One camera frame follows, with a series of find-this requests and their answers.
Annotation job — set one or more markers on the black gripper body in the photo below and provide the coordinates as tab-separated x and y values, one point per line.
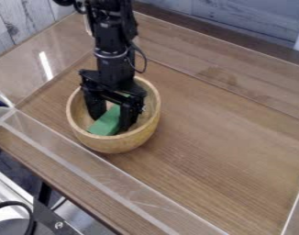
112	82

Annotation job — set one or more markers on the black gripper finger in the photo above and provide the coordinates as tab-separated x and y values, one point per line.
96	104
130	112

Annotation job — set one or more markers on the green rectangular block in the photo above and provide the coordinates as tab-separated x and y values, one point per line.
106	126

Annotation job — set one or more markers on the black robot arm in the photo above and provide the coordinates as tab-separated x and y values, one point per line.
113	25

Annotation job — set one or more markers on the brown wooden bowl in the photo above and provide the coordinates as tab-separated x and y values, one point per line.
122	142

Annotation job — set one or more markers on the black metal table leg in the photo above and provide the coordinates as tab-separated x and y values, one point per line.
45	194

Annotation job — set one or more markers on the clear acrylic barrier wall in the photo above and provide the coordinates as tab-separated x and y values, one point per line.
218	172

